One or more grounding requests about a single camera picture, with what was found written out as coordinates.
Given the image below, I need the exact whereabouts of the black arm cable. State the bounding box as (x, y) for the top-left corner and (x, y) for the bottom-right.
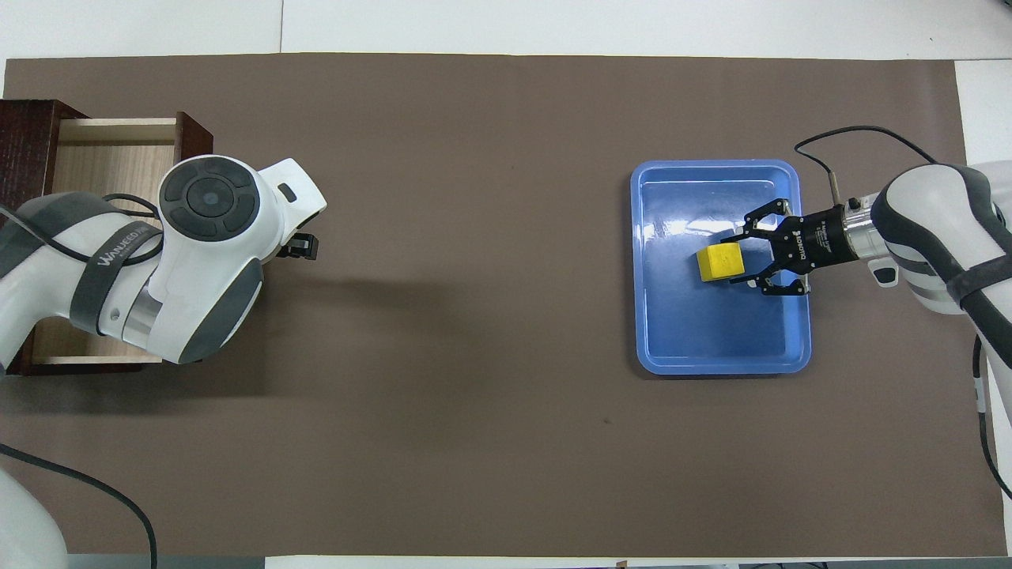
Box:
(0, 194), (164, 266)
(794, 126), (1012, 500)

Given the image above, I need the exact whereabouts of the yellow foam block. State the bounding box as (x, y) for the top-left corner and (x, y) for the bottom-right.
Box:
(695, 242), (746, 284)

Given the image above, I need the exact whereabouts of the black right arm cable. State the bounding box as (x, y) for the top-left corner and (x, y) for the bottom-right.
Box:
(794, 126), (1012, 500)

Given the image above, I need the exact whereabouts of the brown table mat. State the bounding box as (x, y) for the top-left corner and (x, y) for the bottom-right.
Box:
(0, 53), (1009, 558)

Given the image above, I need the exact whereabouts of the blue plastic tray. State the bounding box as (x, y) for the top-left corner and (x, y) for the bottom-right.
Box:
(630, 159), (813, 375)

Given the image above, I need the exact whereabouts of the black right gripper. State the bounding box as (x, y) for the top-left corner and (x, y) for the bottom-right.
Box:
(721, 199), (859, 298)

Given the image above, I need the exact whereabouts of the thick black loose cable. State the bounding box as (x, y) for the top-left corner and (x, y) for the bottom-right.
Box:
(0, 443), (159, 559)

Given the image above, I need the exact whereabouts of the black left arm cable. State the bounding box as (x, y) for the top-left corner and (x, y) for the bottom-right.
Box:
(0, 194), (164, 266)

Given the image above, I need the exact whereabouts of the wooden drawer with white handle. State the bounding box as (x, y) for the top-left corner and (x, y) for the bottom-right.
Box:
(30, 111), (214, 368)

